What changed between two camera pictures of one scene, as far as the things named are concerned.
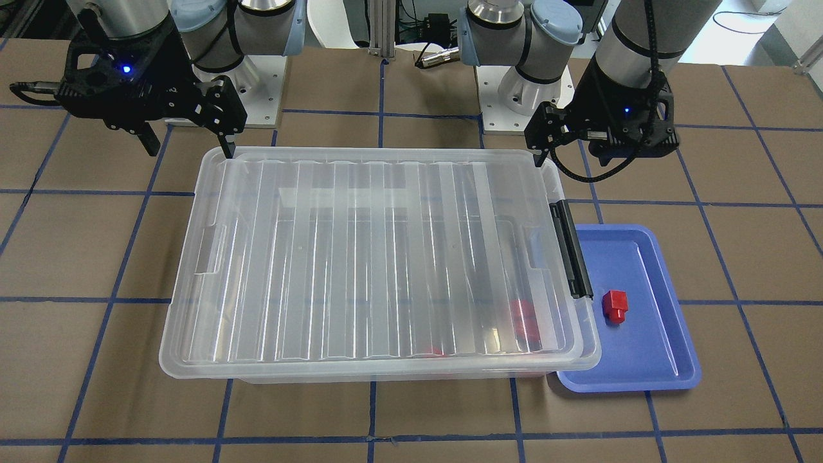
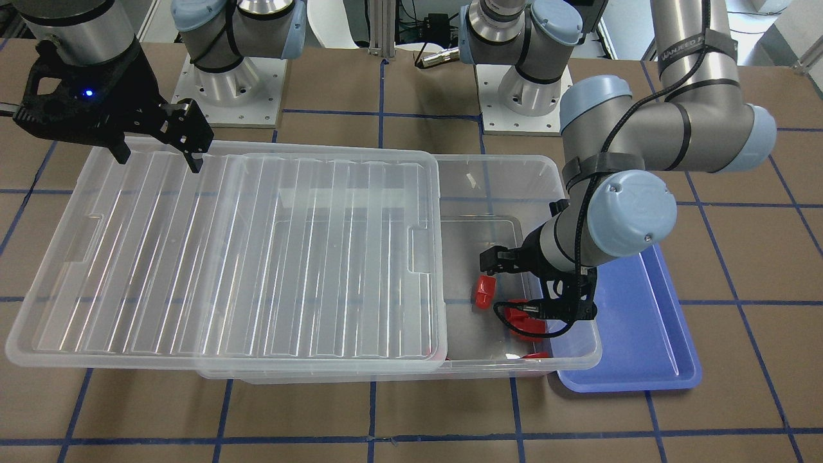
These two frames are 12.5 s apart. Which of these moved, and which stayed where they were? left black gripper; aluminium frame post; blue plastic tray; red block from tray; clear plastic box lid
Moved: left black gripper; clear plastic box lid; red block from tray
Stayed: aluminium frame post; blue plastic tray
